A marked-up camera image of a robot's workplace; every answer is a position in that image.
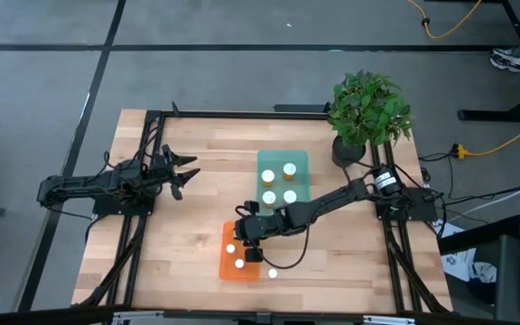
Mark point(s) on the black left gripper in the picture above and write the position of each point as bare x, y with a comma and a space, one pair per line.
160, 173

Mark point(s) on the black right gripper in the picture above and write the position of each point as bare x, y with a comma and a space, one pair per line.
251, 230

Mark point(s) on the white-capped pill bottle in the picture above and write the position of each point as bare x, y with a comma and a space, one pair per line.
230, 248
239, 263

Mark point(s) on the amber pill bottle white cap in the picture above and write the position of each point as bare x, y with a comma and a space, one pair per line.
269, 197
267, 176
289, 169

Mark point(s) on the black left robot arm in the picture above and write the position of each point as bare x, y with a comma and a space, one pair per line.
84, 182

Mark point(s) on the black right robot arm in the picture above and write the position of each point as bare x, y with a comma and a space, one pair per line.
332, 198

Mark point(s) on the tall clear yellow pill bottle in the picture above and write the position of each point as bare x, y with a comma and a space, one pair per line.
272, 273

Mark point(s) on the translucent orange plastic bin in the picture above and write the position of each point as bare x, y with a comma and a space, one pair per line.
226, 271

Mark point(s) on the translucent teal plastic bin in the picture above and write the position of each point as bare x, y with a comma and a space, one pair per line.
278, 158

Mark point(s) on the black flat bar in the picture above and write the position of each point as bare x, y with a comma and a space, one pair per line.
300, 108

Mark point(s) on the black plant pot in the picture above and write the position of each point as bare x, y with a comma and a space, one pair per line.
346, 155

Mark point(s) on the green leafy potted plant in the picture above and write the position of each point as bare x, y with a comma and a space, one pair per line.
368, 108

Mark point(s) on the white printed paper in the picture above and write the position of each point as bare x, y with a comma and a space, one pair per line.
456, 266

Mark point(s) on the crumpled white cloth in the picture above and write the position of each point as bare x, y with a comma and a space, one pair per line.
483, 272

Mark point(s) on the person's shoe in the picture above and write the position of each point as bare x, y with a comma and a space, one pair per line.
510, 58

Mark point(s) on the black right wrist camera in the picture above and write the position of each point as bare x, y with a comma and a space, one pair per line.
252, 207

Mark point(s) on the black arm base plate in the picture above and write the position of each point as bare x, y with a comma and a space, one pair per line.
422, 203
124, 207

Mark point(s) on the black aluminium table frame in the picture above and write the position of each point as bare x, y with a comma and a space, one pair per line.
242, 114

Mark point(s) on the black desk leg frame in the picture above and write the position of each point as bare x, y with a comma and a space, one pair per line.
490, 116

